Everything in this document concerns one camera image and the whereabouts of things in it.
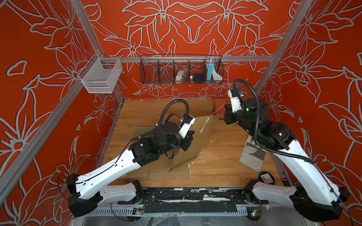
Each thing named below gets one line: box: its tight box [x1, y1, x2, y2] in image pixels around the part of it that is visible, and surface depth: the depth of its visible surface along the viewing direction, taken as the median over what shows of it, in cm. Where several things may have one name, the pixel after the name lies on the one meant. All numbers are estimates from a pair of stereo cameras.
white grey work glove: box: [238, 134, 267, 172], surface depth 87 cm
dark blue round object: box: [192, 73, 205, 85], surface depth 97 cm
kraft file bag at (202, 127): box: [168, 114, 218, 173], surface depth 67 cm
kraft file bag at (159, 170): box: [148, 158, 191, 181], surface depth 81 cm
